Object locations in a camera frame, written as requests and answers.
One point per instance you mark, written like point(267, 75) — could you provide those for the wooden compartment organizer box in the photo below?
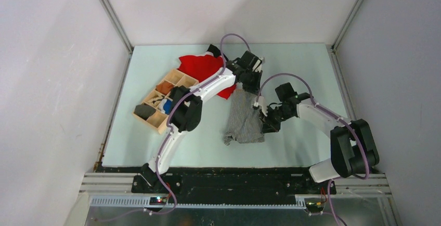
point(156, 106)

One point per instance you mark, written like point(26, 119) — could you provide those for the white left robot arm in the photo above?
point(187, 103)

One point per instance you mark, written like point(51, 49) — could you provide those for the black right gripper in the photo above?
point(268, 125)

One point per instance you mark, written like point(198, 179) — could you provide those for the grey striped underwear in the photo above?
point(244, 124)

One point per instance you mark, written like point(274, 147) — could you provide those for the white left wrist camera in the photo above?
point(258, 65)

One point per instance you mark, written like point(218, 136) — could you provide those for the dark grey rolled cloth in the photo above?
point(144, 111)

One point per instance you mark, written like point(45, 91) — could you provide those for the red garment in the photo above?
point(205, 65)

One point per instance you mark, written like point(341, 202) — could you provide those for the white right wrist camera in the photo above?
point(260, 104)

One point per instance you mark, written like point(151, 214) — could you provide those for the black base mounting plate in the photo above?
point(233, 186)

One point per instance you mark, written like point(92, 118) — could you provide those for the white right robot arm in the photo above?
point(352, 147)

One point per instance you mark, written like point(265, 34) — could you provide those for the brown rolled cloth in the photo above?
point(164, 87)

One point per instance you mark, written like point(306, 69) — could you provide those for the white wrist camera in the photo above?
point(258, 65)
point(260, 104)

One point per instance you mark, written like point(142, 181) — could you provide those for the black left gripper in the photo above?
point(253, 89)

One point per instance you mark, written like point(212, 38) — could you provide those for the aluminium front frame rail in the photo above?
point(114, 189)

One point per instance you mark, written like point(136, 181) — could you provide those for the blue rolled cloth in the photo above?
point(165, 106)

